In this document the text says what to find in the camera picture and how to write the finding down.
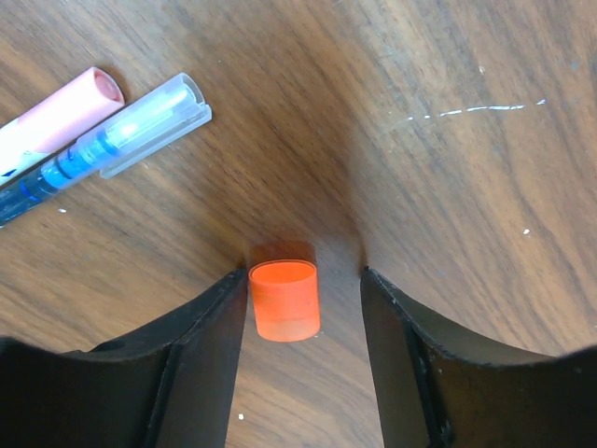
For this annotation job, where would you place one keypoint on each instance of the blue pen cap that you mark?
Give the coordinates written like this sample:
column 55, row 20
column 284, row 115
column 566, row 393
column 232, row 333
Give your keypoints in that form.
column 172, row 110

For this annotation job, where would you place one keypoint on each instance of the white pink pen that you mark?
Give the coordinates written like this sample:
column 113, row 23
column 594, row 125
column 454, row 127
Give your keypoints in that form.
column 18, row 154

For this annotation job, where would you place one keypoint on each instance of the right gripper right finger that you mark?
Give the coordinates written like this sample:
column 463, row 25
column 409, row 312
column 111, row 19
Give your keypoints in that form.
column 439, row 384

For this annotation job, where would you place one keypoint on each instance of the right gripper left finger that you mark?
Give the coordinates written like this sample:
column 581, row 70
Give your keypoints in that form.
column 168, row 383

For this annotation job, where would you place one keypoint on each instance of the pink pen cap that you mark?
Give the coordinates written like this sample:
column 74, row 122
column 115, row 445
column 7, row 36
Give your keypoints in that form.
column 68, row 112

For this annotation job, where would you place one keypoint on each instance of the dark blue pen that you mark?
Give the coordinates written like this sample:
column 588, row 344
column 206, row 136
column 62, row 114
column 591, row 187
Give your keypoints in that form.
column 44, row 182

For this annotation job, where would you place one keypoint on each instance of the orange highlighter cap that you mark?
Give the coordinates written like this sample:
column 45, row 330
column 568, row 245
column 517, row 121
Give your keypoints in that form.
column 286, row 300

